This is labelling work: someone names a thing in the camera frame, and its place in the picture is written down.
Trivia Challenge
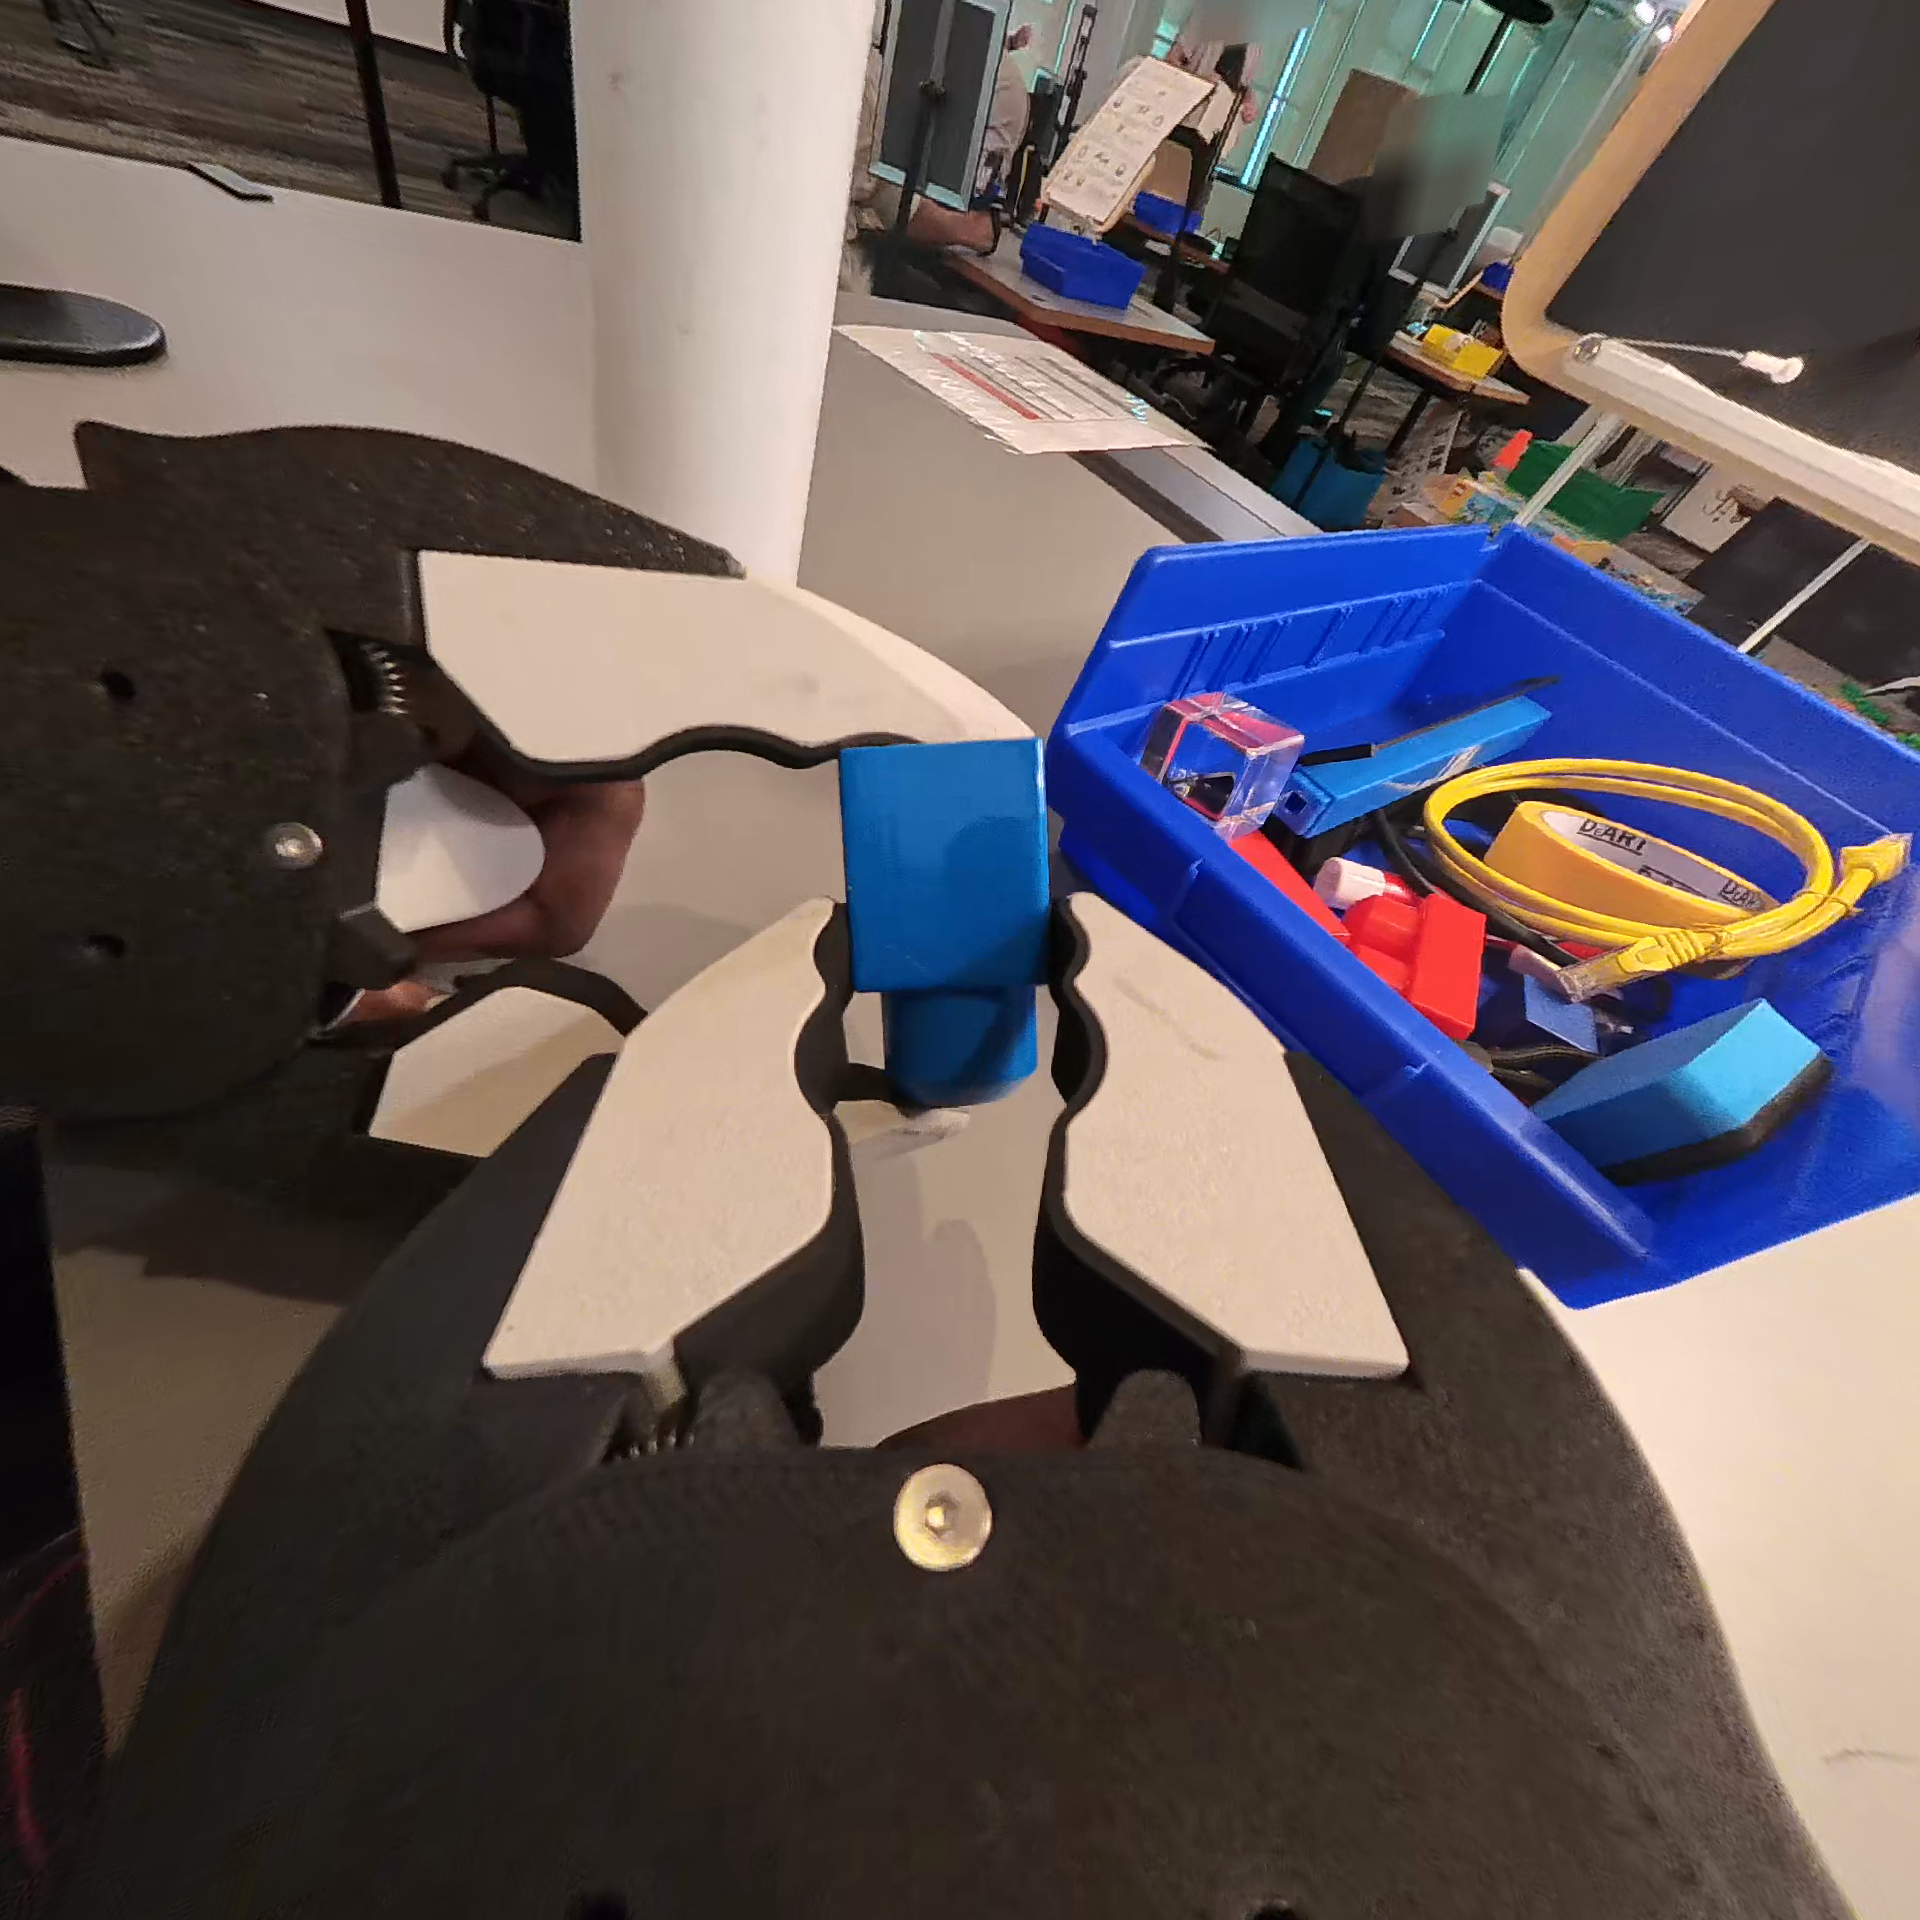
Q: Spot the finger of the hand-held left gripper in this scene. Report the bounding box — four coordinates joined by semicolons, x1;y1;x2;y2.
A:
317;959;651;1157
418;547;924;787

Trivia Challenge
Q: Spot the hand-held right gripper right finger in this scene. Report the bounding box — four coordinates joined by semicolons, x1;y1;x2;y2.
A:
1036;891;1416;1382

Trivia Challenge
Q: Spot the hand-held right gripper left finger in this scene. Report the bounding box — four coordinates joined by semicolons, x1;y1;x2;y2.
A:
483;897;868;1382

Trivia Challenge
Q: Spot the blue plastic block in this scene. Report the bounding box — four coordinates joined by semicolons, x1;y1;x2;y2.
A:
838;735;1054;1115

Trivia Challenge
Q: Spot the person's left hand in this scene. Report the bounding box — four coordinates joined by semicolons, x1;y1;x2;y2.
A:
422;778;651;966

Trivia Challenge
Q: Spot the red plastic part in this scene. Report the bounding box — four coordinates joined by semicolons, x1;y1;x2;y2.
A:
1225;828;1489;1040

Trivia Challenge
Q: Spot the clear acrylic cube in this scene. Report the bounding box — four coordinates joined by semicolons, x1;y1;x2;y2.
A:
1136;694;1307;839

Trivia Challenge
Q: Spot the white round pillar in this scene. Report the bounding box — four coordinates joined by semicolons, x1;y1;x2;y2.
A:
568;0;879;593

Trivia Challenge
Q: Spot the black flat pad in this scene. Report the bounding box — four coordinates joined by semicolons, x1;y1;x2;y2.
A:
0;278;171;373

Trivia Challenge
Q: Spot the blue flat plastic tool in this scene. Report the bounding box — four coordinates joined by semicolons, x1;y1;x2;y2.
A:
1274;694;1556;839

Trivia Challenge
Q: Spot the yellow tape roll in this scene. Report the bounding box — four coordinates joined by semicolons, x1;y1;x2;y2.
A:
1486;801;1792;943

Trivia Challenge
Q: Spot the light blue eraser block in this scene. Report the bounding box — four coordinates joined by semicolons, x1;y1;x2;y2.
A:
1528;998;1836;1189

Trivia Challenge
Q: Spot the clear plastic document sleeve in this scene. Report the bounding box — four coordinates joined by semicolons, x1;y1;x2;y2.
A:
830;322;1210;455

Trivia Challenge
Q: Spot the large blue storage bin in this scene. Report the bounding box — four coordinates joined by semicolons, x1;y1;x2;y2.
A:
1040;522;1920;1312

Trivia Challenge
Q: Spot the black office chair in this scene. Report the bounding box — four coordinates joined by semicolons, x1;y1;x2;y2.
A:
1210;147;1370;460
436;0;588;222

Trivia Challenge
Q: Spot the small blue storage bin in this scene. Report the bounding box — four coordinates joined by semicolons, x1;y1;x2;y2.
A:
1013;217;1155;311

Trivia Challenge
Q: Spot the blue bucket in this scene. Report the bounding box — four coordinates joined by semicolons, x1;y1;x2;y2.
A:
1274;432;1390;528

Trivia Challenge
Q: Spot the printed instruction board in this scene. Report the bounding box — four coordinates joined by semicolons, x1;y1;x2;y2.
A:
1040;57;1223;238

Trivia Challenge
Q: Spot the yellow network cable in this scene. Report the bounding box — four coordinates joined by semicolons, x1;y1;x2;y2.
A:
1423;752;1912;1012

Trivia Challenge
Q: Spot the green base plate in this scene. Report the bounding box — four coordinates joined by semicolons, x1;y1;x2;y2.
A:
1502;434;1673;528

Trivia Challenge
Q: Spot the black panel with wooden frame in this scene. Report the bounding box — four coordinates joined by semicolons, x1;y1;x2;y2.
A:
1502;0;1920;552

